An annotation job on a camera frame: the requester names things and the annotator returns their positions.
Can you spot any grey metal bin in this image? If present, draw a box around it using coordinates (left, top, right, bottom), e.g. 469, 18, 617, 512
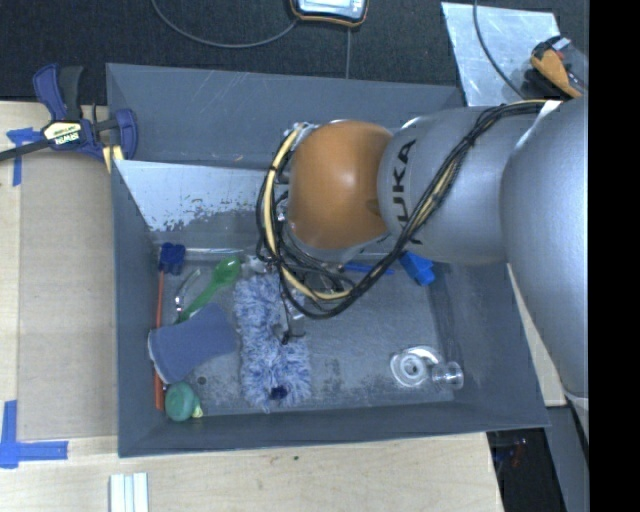
105, 62, 552, 459

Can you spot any green plastic spoon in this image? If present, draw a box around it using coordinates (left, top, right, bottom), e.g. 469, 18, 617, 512
177, 255, 243, 324

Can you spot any blue and white fluffy duster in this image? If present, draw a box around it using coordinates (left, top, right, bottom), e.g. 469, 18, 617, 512
232, 273, 314, 414

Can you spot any clear glass thing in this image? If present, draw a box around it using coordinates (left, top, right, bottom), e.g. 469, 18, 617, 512
389, 344, 466, 393

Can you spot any clear curved plastic piece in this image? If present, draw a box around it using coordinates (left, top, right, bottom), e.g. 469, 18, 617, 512
172, 268, 203, 321

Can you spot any orange thin stick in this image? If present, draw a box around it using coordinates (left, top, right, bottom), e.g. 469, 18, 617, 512
154, 269, 167, 413

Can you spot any green round toy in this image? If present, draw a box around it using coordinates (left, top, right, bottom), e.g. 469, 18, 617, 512
164, 381, 205, 423

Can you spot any pale wood board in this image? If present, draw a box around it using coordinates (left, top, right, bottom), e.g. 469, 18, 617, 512
17, 153, 120, 442

